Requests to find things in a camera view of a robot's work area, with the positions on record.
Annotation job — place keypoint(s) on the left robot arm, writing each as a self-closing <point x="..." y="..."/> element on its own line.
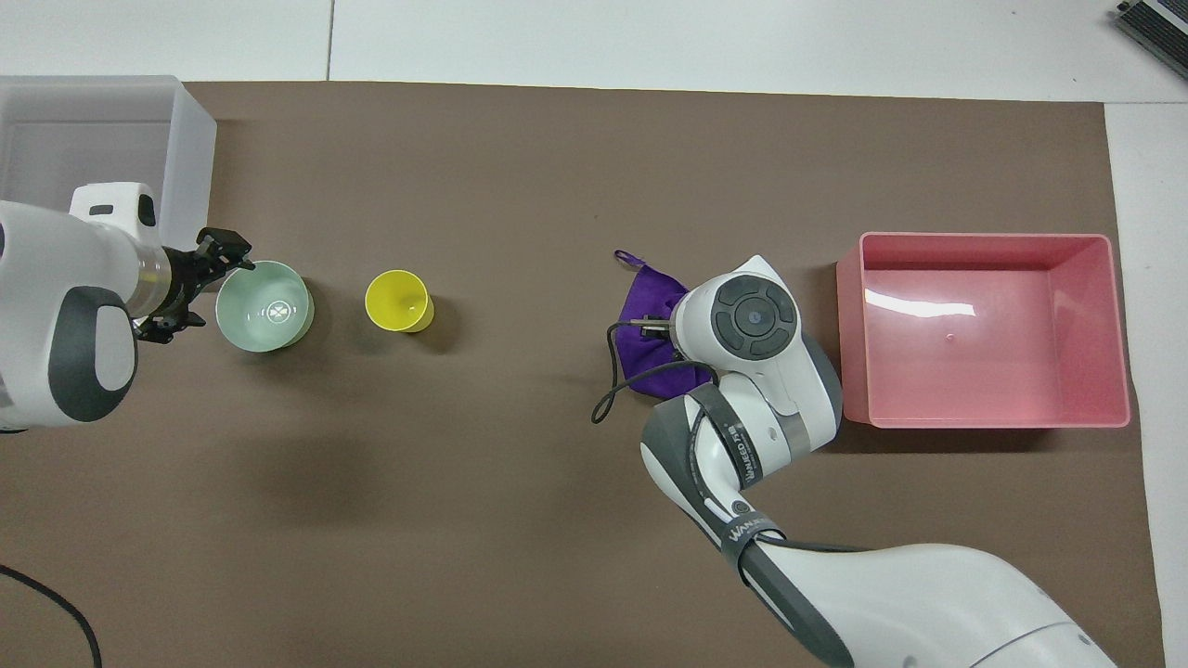
<point x="56" y="306"/>

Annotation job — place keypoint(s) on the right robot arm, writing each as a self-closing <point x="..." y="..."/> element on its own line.
<point x="752" y="315"/>

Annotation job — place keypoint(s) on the translucent white plastic box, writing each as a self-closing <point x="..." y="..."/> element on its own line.
<point x="93" y="130"/>

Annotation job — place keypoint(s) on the purple cloth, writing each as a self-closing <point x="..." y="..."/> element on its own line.
<point x="650" y="297"/>

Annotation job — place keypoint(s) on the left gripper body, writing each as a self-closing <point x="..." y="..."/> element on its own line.
<point x="183" y="281"/>

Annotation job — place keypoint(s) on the yellow cup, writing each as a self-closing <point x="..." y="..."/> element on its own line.
<point x="399" y="300"/>

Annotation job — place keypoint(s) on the pink plastic box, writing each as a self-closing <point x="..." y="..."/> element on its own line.
<point x="984" y="334"/>

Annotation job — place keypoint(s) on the light green bowl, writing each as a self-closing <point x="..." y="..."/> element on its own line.
<point x="264" y="306"/>

